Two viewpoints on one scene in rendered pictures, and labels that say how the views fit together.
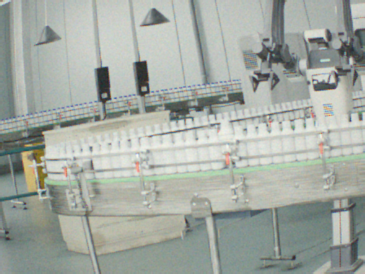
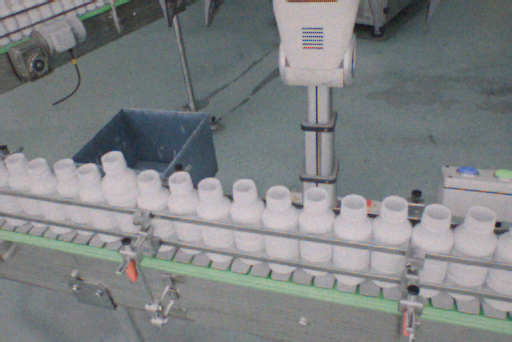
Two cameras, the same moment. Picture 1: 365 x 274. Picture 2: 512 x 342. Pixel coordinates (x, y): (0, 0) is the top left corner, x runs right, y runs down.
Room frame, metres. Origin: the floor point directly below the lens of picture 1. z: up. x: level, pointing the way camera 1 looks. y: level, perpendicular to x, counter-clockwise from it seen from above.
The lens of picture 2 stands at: (2.91, -0.27, 1.62)
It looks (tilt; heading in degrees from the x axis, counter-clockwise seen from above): 37 degrees down; 346
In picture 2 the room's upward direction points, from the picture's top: 7 degrees counter-clockwise
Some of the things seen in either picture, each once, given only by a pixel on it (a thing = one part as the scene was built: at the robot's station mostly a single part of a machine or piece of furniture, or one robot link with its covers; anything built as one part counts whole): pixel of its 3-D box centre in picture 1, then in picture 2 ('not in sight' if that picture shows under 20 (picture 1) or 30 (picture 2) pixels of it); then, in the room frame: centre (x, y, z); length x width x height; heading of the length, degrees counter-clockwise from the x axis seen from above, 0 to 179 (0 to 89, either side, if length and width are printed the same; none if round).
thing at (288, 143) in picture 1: (288, 141); (281, 230); (3.42, -0.42, 1.08); 0.06 x 0.06 x 0.17
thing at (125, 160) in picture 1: (126, 158); not in sight; (3.89, 0.26, 1.08); 0.06 x 0.06 x 0.17
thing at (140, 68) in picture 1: (140, 78); not in sight; (10.04, 0.38, 1.55); 0.17 x 0.15 x 0.42; 127
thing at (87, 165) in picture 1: (82, 189); not in sight; (3.96, 0.50, 0.96); 0.23 x 0.10 x 0.27; 145
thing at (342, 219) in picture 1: (344, 240); (320, 208); (4.08, -0.78, 0.45); 0.13 x 0.13 x 0.40; 57
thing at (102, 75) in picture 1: (101, 85); not in sight; (9.70, 0.82, 1.55); 0.17 x 0.15 x 0.42; 127
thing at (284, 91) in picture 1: (283, 110); not in sight; (9.86, -1.20, 0.96); 0.82 x 0.50 x 1.91; 127
